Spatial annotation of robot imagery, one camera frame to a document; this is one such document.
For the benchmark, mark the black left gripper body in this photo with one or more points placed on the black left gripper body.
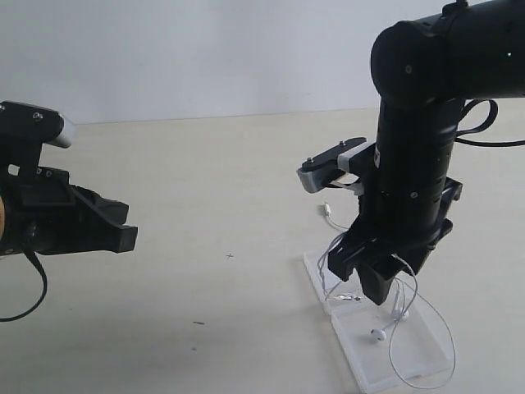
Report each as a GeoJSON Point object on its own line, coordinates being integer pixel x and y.
{"type": "Point", "coordinates": [37, 214]}

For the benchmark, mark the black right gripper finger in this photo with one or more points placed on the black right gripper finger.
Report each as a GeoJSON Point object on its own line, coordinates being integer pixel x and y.
{"type": "Point", "coordinates": [376, 278]}
{"type": "Point", "coordinates": [343, 260]}

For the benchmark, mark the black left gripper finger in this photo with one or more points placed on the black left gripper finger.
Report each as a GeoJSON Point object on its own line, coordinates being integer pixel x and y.
{"type": "Point", "coordinates": [115, 239]}
{"type": "Point", "coordinates": [94, 212]}

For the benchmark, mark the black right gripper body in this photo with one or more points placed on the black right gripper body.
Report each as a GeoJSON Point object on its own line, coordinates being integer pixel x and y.
{"type": "Point", "coordinates": [407, 224]}

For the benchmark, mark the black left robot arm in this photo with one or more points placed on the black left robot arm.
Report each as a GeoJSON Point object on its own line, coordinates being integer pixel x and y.
{"type": "Point", "coordinates": [51, 216]}

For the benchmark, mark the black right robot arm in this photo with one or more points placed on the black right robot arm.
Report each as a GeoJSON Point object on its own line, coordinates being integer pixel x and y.
{"type": "Point", "coordinates": [425, 71]}

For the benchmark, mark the clear plastic storage case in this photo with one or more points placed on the clear plastic storage case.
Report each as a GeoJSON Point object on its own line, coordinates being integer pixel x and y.
{"type": "Point", "coordinates": [403, 341]}

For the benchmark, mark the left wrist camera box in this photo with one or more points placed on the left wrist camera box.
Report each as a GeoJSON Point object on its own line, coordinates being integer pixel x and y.
{"type": "Point", "coordinates": [26, 128]}

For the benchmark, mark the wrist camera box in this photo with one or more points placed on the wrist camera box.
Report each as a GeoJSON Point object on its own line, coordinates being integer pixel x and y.
{"type": "Point", "coordinates": [26, 128]}
{"type": "Point", "coordinates": [316, 173]}

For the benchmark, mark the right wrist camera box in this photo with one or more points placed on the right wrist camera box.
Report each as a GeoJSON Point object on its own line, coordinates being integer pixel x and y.
{"type": "Point", "coordinates": [316, 173]}

